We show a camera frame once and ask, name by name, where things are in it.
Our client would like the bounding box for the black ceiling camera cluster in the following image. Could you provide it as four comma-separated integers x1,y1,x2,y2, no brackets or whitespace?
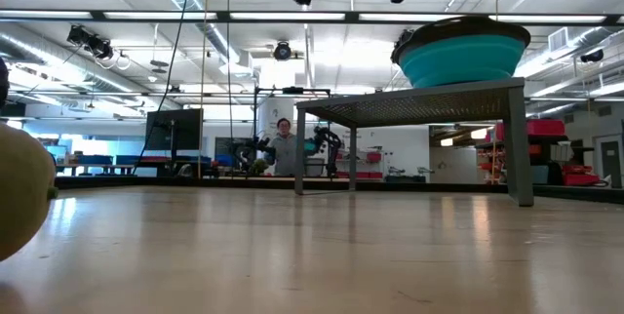
65,23,115,61

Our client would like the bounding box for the thin black hanging cord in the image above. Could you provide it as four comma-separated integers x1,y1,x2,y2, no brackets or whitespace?
225,0,235,179

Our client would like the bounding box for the person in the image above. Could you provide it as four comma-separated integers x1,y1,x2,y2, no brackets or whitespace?
265,117,299,177

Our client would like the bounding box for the background storage rack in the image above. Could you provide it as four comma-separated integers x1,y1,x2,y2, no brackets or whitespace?
475,118,610,188

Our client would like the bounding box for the black overhead beam with lights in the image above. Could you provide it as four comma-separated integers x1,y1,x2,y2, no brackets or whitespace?
0,9,624,26

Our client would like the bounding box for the red storage bin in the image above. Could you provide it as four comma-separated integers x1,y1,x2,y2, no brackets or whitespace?
494,118,566,142

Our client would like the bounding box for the white round column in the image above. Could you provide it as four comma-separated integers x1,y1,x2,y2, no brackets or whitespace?
256,97,297,177

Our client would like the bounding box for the round black ceiling device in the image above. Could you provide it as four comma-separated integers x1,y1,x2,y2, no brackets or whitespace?
272,40,293,62

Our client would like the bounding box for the green brown kiwi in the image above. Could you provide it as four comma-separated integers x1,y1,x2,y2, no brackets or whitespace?
0,122,59,263

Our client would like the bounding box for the black monitor on stand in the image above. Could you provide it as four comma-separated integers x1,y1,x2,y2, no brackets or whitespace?
144,107,204,152

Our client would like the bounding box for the black table frame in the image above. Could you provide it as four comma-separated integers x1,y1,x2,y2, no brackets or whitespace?
52,175,624,205

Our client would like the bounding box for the blue collapsible bowl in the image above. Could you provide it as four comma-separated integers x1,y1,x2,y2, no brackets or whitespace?
390,15,532,91

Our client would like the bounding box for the grey perforated metal stand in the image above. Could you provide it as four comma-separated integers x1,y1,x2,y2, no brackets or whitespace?
293,76,535,208

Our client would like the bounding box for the black hanging cable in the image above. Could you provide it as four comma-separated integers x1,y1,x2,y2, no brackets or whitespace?
132,0,196,175

